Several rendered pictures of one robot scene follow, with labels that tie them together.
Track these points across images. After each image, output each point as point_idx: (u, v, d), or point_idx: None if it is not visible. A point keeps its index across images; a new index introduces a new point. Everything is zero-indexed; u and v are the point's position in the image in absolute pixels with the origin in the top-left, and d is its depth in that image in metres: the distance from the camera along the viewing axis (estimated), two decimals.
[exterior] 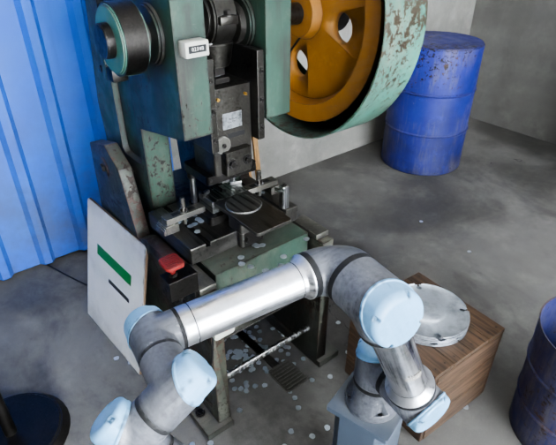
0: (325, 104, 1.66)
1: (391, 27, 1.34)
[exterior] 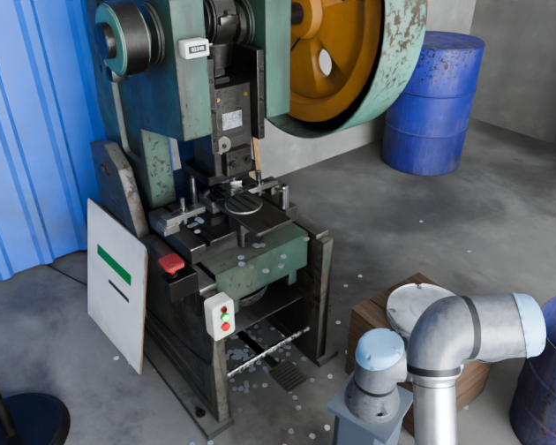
0: None
1: (391, 27, 1.34)
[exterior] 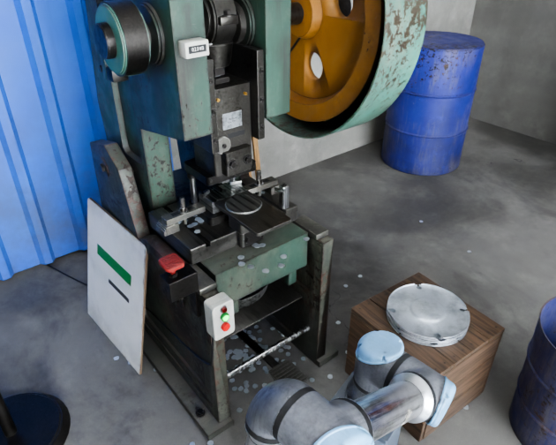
0: None
1: (391, 27, 1.34)
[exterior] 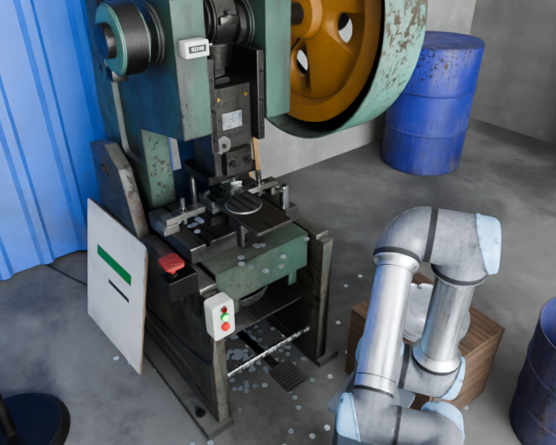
0: None
1: (391, 27, 1.34)
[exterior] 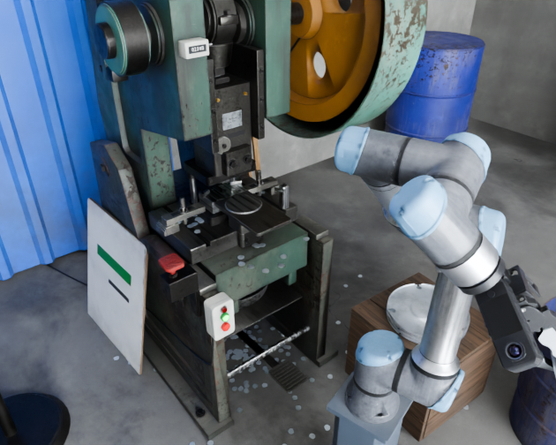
0: (352, 78, 1.53)
1: (391, 27, 1.34)
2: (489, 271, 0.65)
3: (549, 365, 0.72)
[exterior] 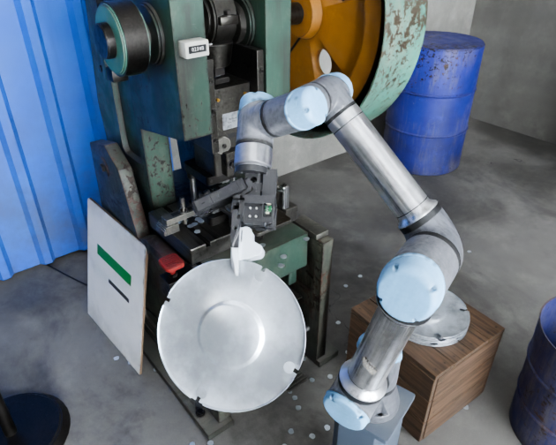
0: None
1: (391, 27, 1.34)
2: (236, 161, 0.97)
3: None
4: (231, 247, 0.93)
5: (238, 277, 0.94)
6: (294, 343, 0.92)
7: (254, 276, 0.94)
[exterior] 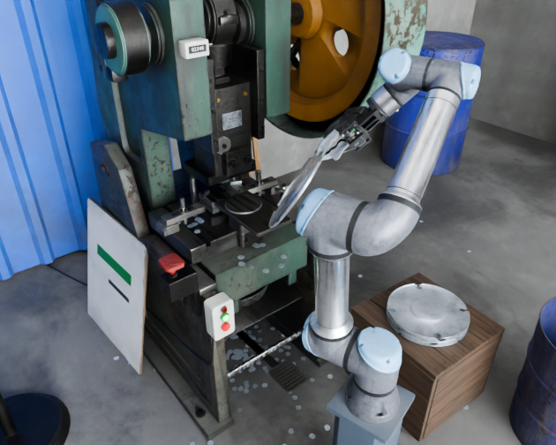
0: None
1: (391, 27, 1.34)
2: None
3: (326, 151, 1.39)
4: (326, 139, 1.37)
5: (319, 159, 1.39)
6: None
7: None
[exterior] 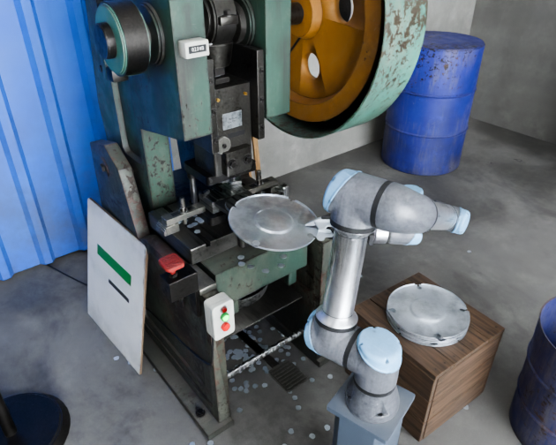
0: None
1: (391, 27, 1.34)
2: None
3: (312, 226, 1.59)
4: (320, 220, 1.57)
5: (308, 227, 1.57)
6: (271, 245, 1.47)
7: (309, 233, 1.54)
